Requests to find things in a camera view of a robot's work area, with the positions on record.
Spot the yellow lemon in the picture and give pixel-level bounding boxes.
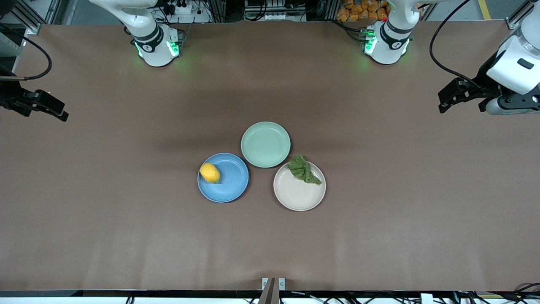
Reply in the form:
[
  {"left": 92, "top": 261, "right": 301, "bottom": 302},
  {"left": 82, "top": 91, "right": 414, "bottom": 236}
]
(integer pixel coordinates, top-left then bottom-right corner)
[{"left": 200, "top": 163, "right": 221, "bottom": 184}]

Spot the green lettuce leaf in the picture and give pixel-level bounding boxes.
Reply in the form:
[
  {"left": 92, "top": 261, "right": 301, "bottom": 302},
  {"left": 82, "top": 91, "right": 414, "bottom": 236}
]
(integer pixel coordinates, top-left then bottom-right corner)
[{"left": 288, "top": 154, "right": 323, "bottom": 186}]

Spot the bag of orange items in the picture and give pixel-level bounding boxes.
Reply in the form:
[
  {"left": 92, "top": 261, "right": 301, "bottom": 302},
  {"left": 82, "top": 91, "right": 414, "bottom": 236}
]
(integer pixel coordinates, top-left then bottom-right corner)
[{"left": 336, "top": 0, "right": 391, "bottom": 22}]

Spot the white power strip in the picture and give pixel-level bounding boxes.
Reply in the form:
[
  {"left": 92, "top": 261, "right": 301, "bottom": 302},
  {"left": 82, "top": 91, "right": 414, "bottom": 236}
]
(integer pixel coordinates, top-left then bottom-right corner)
[{"left": 162, "top": 0, "right": 211, "bottom": 24}]

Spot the blue plate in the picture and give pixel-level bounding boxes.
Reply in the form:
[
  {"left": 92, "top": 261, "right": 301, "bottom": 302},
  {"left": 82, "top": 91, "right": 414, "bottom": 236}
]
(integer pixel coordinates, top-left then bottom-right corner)
[{"left": 197, "top": 153, "right": 249, "bottom": 203}]

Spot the beige plate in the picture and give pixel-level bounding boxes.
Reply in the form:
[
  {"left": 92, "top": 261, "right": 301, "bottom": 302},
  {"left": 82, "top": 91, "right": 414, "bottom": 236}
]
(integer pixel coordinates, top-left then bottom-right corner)
[{"left": 273, "top": 160, "right": 326, "bottom": 212}]

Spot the light green plate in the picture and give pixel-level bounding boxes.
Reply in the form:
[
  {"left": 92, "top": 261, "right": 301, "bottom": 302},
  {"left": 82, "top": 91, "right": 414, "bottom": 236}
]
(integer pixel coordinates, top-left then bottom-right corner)
[{"left": 241, "top": 122, "right": 291, "bottom": 168}]

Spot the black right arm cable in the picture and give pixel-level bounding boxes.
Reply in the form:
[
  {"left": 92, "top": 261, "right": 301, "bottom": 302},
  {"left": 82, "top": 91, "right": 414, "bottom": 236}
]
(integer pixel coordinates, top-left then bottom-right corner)
[{"left": 0, "top": 24, "right": 52, "bottom": 81}]

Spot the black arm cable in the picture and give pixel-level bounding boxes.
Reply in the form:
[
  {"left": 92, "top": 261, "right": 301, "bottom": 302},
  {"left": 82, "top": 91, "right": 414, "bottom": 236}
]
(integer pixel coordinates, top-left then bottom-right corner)
[
  {"left": 0, "top": 24, "right": 52, "bottom": 81},
  {"left": 429, "top": 0, "right": 486, "bottom": 91}
]

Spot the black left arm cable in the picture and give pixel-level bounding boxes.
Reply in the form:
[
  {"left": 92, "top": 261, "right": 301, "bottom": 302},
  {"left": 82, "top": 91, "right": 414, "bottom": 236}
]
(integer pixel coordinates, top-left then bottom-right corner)
[{"left": 429, "top": 0, "right": 486, "bottom": 91}]

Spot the aluminium frame profile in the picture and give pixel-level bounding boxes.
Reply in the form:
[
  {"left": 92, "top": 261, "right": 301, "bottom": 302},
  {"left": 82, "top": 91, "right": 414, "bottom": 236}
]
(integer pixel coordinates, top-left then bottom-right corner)
[
  {"left": 0, "top": 0, "right": 57, "bottom": 35},
  {"left": 505, "top": 0, "right": 534, "bottom": 30}
]

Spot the metal table edge bracket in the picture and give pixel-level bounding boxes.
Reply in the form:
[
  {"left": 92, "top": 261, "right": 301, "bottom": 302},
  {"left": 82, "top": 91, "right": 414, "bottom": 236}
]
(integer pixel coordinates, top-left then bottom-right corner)
[{"left": 262, "top": 277, "right": 286, "bottom": 291}]

